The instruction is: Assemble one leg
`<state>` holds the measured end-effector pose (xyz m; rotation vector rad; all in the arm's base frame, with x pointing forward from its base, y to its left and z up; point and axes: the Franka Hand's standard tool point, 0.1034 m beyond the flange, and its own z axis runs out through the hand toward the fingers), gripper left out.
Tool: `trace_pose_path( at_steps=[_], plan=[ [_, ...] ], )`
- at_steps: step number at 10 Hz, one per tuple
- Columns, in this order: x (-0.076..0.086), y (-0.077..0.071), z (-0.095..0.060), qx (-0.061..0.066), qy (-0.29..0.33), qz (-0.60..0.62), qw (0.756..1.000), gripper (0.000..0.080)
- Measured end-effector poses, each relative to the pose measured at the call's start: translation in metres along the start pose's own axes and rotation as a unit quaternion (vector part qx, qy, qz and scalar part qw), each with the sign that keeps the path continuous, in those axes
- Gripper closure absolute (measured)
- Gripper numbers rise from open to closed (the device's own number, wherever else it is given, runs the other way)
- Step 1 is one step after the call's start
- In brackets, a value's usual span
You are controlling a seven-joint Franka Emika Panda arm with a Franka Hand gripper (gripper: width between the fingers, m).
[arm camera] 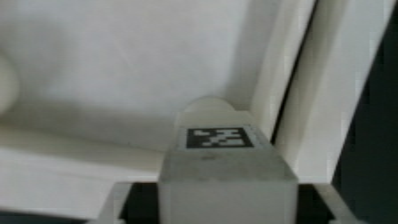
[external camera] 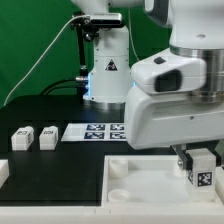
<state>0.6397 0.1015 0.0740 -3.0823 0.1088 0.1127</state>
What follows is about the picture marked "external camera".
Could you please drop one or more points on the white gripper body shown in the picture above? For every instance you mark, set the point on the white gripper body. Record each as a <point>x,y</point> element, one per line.
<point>170,119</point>

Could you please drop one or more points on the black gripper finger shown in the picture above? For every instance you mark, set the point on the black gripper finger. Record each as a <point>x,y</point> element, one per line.
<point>185,161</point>

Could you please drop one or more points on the white square tabletop tray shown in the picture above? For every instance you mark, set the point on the white square tabletop tray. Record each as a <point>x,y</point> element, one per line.
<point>147,180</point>

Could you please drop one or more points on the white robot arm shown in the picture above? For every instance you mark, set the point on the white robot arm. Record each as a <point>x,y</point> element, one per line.
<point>194,62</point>

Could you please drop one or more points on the white marker sheet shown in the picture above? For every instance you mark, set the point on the white marker sheet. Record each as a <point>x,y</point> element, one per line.
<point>77,132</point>

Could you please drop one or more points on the white front wall strip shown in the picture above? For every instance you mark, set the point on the white front wall strip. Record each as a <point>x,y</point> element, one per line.
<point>96,215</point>

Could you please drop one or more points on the grey mounted camera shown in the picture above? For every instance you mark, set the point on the grey mounted camera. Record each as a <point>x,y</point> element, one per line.
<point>107,20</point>

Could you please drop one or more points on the black camera stand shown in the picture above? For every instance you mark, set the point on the black camera stand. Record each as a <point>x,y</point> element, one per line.
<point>85,33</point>

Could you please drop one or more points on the white left wall block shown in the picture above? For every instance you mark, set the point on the white left wall block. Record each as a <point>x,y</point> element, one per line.
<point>4,171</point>

